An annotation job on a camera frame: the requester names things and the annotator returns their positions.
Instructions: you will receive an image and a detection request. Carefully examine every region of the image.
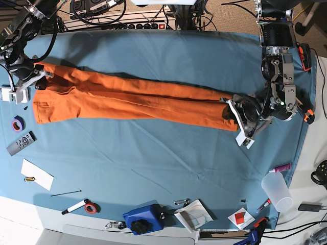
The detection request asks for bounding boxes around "folded paper booklet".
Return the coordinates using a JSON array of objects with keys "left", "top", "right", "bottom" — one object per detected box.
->
[{"left": 174, "top": 200, "right": 213, "bottom": 233}]

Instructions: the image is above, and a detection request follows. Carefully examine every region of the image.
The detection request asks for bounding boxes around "purple tape roll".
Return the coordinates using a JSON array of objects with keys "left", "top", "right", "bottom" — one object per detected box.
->
[{"left": 11, "top": 115, "right": 26, "bottom": 132}]

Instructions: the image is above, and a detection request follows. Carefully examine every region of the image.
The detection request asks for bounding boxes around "orange t-shirt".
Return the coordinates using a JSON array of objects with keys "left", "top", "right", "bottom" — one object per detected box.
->
[{"left": 32, "top": 63, "right": 238, "bottom": 131}]

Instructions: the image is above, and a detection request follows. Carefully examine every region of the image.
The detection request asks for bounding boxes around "metal key ring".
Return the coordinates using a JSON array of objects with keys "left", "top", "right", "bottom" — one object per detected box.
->
[{"left": 104, "top": 221, "right": 126, "bottom": 230}]

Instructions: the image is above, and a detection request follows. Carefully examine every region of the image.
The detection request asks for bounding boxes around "black thin stick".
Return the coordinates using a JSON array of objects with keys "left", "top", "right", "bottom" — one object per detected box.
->
[{"left": 51, "top": 190, "right": 82, "bottom": 197}]

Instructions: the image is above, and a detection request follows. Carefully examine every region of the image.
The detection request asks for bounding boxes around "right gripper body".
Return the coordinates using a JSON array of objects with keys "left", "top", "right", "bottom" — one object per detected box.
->
[{"left": 5, "top": 61, "right": 53, "bottom": 92}]

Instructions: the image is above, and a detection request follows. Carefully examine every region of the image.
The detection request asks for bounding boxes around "blue plastic device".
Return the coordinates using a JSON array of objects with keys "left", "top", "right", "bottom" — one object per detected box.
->
[{"left": 123, "top": 204, "right": 165, "bottom": 235}]

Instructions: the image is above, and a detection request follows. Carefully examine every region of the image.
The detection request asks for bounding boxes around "clear plastic cup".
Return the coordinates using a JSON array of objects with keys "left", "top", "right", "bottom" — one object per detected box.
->
[{"left": 261, "top": 172, "right": 293, "bottom": 213}]

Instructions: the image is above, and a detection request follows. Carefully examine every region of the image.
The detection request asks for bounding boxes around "white card red square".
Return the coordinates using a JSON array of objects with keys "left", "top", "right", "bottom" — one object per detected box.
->
[{"left": 228, "top": 208, "right": 255, "bottom": 230}]

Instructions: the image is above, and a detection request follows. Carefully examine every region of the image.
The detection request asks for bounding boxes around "red tape roll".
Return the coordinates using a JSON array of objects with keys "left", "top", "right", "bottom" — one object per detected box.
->
[{"left": 84, "top": 202, "right": 101, "bottom": 214}]

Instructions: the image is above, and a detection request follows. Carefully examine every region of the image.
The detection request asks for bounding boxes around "grey remote control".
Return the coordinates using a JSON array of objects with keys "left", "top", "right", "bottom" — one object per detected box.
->
[{"left": 7, "top": 131, "right": 36, "bottom": 156}]

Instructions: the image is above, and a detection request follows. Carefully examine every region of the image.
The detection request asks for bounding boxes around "small black device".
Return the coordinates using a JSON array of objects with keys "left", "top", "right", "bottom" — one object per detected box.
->
[{"left": 297, "top": 202, "right": 322, "bottom": 212}]

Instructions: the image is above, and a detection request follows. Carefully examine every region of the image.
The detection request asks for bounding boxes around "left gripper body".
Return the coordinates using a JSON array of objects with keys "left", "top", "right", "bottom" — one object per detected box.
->
[{"left": 219, "top": 94, "right": 273, "bottom": 149}]

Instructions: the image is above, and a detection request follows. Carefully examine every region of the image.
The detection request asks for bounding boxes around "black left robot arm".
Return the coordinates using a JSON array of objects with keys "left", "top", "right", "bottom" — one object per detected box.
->
[{"left": 220, "top": 1, "right": 299, "bottom": 149}]

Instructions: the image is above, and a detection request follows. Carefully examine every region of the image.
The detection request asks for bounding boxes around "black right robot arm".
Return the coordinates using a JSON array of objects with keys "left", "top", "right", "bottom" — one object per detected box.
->
[{"left": 1, "top": 1, "right": 59, "bottom": 104}]

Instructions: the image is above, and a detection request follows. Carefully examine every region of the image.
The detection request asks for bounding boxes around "blue table cloth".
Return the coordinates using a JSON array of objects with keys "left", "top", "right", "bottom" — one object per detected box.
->
[{"left": 1, "top": 30, "right": 308, "bottom": 229}]

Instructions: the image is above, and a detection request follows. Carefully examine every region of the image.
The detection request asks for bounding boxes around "orange black utility knife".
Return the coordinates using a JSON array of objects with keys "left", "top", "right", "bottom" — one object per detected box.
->
[{"left": 296, "top": 89, "right": 315, "bottom": 125}]

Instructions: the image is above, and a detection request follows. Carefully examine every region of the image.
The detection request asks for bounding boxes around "metal carabiner clip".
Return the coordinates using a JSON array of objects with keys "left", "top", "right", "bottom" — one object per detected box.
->
[{"left": 174, "top": 198, "right": 191, "bottom": 207}]

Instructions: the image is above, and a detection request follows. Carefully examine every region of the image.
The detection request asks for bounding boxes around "white black marker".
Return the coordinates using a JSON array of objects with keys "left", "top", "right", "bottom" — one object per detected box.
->
[{"left": 61, "top": 199, "right": 90, "bottom": 215}]

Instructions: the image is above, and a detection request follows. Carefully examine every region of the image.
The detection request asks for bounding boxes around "white phone box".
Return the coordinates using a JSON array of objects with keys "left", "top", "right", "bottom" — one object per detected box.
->
[{"left": 1, "top": 86, "right": 31, "bottom": 104}]

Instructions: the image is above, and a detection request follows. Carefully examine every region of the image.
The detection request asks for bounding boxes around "gold battery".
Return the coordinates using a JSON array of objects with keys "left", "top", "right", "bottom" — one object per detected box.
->
[{"left": 24, "top": 177, "right": 35, "bottom": 182}]

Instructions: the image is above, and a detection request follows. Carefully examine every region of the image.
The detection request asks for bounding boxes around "white paper card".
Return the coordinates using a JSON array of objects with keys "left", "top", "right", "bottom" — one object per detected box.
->
[{"left": 21, "top": 159, "right": 54, "bottom": 191}]

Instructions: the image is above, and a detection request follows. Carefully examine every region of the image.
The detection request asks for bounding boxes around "red pen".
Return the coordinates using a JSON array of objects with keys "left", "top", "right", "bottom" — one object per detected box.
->
[{"left": 257, "top": 199, "right": 271, "bottom": 213}]

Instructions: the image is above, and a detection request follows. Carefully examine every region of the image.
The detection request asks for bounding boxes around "purple glue tube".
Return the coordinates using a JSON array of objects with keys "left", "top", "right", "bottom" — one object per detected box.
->
[{"left": 269, "top": 163, "right": 292, "bottom": 173}]

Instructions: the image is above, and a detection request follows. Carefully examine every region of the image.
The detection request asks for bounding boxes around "blue orange clamp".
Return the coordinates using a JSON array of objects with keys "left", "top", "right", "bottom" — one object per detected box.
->
[{"left": 234, "top": 217, "right": 269, "bottom": 245}]

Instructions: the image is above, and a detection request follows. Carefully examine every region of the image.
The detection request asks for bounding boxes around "orange black clamp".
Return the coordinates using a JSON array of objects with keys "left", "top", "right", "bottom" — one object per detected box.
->
[{"left": 298, "top": 43, "right": 312, "bottom": 73}]

